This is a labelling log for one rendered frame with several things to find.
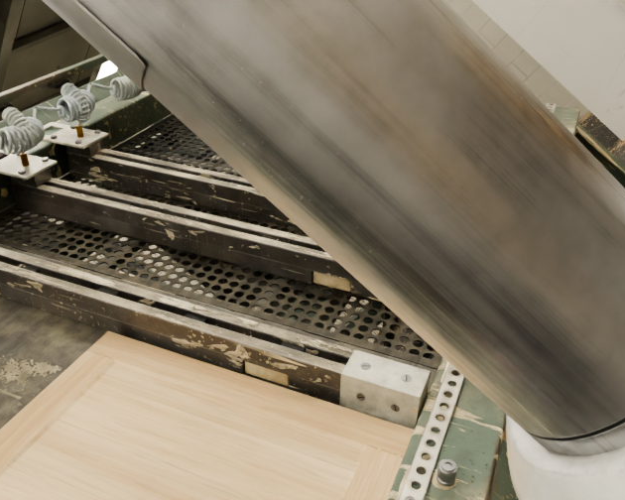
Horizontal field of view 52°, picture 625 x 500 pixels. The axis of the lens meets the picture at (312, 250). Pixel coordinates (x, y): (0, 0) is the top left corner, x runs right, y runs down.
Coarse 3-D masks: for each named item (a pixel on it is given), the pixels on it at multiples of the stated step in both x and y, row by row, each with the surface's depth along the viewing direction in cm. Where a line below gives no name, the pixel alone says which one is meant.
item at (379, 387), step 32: (0, 256) 126; (0, 288) 125; (32, 288) 120; (64, 288) 117; (96, 288) 119; (128, 288) 117; (96, 320) 117; (128, 320) 114; (160, 320) 110; (192, 320) 109; (224, 320) 109; (192, 352) 111; (224, 352) 107; (256, 352) 104; (288, 352) 103; (320, 352) 104; (352, 352) 103; (320, 384) 102; (352, 384) 99; (384, 384) 97; (416, 384) 97; (384, 416) 99; (416, 416) 97
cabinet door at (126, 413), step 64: (64, 384) 104; (128, 384) 104; (192, 384) 104; (256, 384) 104; (0, 448) 93; (64, 448) 93; (128, 448) 93; (192, 448) 93; (256, 448) 93; (320, 448) 93; (384, 448) 93
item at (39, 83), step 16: (80, 64) 168; (96, 64) 174; (32, 80) 157; (48, 80) 159; (112, 80) 175; (128, 80) 176; (0, 96) 147; (16, 96) 151; (64, 96) 160; (128, 96) 177; (64, 112) 159; (80, 112) 161; (16, 128) 145; (32, 128) 147; (0, 144) 143; (16, 144) 144; (32, 144) 148
